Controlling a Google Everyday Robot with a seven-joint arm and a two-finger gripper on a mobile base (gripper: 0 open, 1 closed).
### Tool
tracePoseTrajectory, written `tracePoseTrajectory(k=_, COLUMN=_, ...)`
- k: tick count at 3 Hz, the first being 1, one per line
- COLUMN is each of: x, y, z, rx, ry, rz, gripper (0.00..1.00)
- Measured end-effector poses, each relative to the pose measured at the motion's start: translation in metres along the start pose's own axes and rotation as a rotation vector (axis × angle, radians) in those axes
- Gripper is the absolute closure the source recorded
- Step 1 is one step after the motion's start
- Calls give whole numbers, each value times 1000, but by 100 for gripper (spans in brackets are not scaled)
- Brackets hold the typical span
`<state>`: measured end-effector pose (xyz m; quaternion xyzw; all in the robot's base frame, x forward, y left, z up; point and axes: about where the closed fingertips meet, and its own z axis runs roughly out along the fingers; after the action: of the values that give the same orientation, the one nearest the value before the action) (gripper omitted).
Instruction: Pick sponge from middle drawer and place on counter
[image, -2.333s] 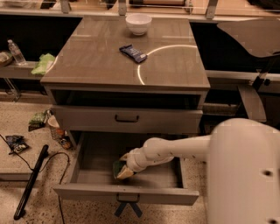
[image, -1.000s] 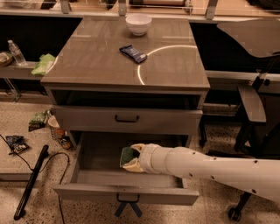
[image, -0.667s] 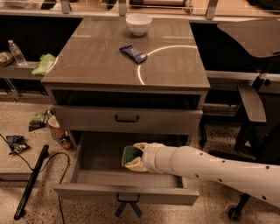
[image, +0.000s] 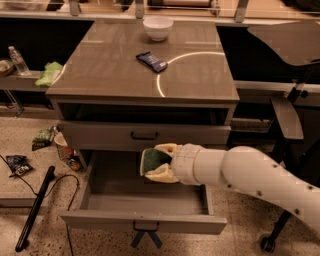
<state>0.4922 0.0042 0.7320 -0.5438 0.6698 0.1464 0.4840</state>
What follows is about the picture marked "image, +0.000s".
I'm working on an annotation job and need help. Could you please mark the blue chip bag on floor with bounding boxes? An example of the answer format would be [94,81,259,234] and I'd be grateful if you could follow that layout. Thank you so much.
[6,155,33,177]

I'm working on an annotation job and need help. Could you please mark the black office chair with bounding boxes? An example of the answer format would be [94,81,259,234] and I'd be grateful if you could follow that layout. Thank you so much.
[248,22,320,252]

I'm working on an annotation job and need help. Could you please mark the black long bar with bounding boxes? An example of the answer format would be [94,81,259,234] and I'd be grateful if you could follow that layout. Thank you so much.
[15,166,55,252]

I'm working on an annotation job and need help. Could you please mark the green yellow sponge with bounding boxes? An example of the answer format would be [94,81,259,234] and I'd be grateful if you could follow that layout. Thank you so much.
[140,148,172,176]

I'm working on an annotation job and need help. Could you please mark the snack cup on floor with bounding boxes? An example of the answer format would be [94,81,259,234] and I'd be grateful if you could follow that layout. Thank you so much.
[54,132,83,171]

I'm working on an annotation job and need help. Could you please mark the white bowl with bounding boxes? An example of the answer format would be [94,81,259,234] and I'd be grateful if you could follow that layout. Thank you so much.
[143,16,174,41]

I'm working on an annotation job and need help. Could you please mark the woven bowl on shelf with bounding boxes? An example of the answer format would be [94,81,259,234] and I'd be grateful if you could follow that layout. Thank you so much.
[0,59,14,77]

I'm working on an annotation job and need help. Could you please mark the closed grey upper drawer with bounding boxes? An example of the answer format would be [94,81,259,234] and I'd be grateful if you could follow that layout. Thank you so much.
[58,121,231,152]

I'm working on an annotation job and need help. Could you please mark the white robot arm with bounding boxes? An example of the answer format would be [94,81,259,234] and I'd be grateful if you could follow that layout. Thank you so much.
[140,143,320,232]

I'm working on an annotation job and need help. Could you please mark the clear plastic water bottle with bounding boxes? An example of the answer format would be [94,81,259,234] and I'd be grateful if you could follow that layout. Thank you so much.
[8,46,30,75]

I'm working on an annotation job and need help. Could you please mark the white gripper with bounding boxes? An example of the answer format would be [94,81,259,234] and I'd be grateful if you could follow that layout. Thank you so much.
[144,143,202,185]

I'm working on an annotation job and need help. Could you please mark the green cloth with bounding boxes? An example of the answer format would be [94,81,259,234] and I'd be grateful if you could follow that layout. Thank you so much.
[35,62,63,87]

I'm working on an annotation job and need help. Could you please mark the open grey bottom drawer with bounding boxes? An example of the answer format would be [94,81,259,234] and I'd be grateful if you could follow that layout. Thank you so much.
[61,151,227,235]

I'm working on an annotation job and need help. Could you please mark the black cable on floor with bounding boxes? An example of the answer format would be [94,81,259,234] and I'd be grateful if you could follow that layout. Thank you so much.
[0,153,81,256]

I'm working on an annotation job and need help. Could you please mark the green chip bag on floor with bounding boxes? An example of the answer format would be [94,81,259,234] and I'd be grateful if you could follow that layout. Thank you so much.
[32,126,55,151]

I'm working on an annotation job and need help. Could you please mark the blue snack packet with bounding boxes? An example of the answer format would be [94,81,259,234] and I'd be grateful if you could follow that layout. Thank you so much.
[136,51,168,73]

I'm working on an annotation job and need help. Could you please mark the grey drawer cabinet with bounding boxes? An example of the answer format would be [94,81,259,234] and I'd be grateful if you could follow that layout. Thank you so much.
[45,18,240,183]

